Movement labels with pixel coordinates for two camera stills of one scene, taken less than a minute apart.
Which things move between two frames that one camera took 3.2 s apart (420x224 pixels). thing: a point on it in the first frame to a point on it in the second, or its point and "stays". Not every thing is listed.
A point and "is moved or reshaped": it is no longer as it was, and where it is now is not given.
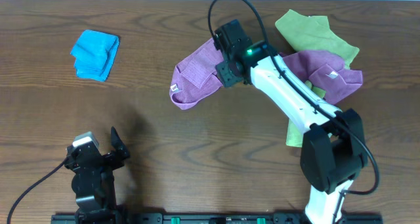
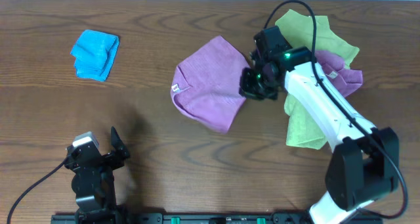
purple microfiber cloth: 195,77 is moved or reshaped
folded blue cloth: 94,53 stays
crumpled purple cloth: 325,71 stays
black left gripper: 99,157 stays
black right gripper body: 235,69 to 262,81
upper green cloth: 313,33 stays
